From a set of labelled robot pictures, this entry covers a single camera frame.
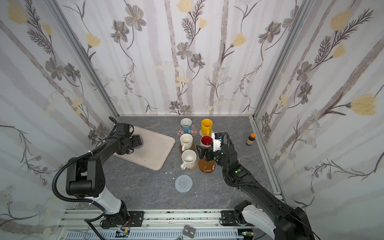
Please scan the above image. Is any blue mug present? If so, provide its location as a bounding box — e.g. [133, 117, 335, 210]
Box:
[180, 118, 192, 135]

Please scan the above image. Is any lavender mug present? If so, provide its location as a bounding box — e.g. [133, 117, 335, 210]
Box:
[131, 135, 143, 149]

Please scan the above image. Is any pink cherry blossom coaster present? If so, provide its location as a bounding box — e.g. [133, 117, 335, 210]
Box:
[177, 128, 198, 137]

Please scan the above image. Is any beige plastic tray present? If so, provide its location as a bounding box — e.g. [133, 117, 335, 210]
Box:
[114, 126, 176, 171]

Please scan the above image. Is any white braided round coaster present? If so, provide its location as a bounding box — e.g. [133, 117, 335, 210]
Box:
[199, 130, 213, 138]

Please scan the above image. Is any yellow mug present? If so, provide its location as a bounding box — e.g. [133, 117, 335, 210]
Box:
[200, 119, 213, 136]

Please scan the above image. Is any dark brown glossy round coaster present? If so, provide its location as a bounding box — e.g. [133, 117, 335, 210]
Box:
[199, 158, 216, 174]

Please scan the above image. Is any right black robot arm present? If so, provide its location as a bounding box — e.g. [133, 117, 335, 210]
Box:
[197, 132, 315, 240]

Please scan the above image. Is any grey blue round coaster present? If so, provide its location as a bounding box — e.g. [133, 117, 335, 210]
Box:
[175, 175, 193, 193]

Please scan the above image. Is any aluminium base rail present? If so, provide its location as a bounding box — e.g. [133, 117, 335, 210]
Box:
[59, 208, 304, 240]

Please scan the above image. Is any red interior white mug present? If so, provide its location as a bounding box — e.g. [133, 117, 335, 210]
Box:
[200, 136, 213, 148]

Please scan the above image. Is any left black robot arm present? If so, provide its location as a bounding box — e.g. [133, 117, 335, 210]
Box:
[52, 117, 143, 229]

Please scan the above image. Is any small brown bottle orange cap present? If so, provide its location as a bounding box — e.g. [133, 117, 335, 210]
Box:
[246, 133, 256, 146]

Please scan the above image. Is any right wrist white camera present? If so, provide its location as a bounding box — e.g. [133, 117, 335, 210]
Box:
[211, 132, 223, 152]

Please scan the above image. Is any woven rattan round coaster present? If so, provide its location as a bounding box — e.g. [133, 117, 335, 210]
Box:
[186, 161, 199, 170]

